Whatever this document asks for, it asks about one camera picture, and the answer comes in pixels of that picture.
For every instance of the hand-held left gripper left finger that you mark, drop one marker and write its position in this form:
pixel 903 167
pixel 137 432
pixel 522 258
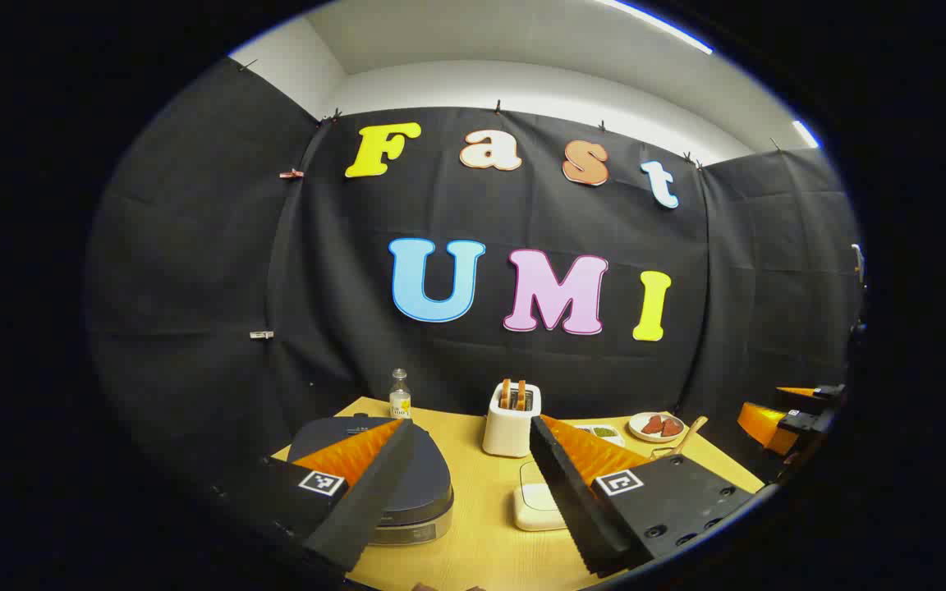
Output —
pixel 370 501

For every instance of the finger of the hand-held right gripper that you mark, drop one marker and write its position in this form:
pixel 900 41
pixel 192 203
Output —
pixel 826 392
pixel 760 425

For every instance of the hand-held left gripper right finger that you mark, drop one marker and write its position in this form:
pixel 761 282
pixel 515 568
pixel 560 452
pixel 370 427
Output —
pixel 571 501

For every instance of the wooden spoon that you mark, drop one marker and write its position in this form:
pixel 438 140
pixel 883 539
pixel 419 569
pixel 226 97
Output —
pixel 691 433

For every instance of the clear rice container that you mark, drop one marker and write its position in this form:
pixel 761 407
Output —
pixel 534 476

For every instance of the white divided grain dish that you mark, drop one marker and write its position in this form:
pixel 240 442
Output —
pixel 604 432

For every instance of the red meat piece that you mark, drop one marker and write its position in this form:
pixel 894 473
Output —
pixel 652 424
pixel 671 427

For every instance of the white toaster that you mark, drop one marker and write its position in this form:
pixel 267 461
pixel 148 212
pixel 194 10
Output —
pixel 506 431

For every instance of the round white plate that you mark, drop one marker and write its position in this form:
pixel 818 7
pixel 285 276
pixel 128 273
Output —
pixel 641 433

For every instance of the small clear glass bottle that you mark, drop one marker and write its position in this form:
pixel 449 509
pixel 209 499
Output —
pixel 400 402

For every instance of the bread slice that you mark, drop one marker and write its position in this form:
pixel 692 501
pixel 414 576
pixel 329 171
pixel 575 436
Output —
pixel 505 394
pixel 521 396

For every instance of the red cloth clip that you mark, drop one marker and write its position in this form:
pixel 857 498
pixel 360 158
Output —
pixel 291 173

